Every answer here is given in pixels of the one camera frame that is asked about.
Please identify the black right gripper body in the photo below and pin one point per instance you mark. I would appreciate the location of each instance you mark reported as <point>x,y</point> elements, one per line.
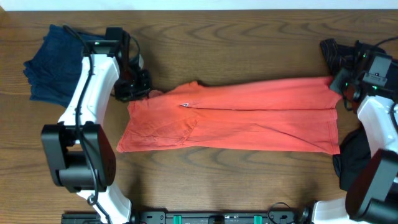
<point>344,80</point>

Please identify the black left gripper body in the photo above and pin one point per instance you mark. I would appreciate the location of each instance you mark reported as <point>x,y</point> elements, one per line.
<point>133,86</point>

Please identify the orange printed t-shirt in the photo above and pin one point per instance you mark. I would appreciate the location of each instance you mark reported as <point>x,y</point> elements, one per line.
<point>296,114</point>

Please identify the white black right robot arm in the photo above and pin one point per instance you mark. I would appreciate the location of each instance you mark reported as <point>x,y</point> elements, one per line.
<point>372,197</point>

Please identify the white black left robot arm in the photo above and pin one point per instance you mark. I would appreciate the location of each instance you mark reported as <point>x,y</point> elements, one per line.
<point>79,155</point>

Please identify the black clothes pile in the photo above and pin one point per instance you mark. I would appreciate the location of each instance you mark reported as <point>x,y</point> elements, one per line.
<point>351,155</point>

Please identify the folded navy blue garment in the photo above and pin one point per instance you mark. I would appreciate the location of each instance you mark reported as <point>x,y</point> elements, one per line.
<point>54,71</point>

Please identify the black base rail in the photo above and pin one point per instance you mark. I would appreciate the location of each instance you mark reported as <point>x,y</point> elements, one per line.
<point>278,216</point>

